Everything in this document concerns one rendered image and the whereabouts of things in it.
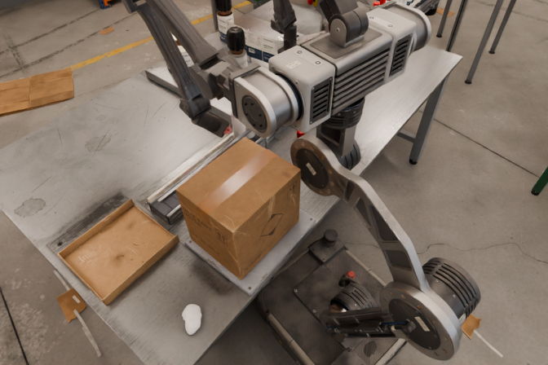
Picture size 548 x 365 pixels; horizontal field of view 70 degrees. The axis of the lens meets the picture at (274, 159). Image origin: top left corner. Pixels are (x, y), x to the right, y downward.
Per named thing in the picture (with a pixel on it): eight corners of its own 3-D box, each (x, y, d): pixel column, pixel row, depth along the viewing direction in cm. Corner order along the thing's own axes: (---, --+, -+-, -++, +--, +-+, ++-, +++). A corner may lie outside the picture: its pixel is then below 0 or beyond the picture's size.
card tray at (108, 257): (134, 204, 149) (130, 197, 146) (179, 240, 137) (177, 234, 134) (61, 260, 133) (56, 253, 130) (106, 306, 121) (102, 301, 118)
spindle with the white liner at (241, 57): (240, 78, 197) (234, 22, 176) (253, 84, 193) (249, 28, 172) (227, 86, 192) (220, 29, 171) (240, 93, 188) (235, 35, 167)
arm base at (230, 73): (236, 120, 95) (232, 78, 86) (218, 105, 99) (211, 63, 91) (263, 106, 99) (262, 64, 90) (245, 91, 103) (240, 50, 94)
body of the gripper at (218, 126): (211, 112, 148) (200, 107, 141) (231, 123, 143) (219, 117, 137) (204, 127, 148) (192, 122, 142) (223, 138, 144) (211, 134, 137)
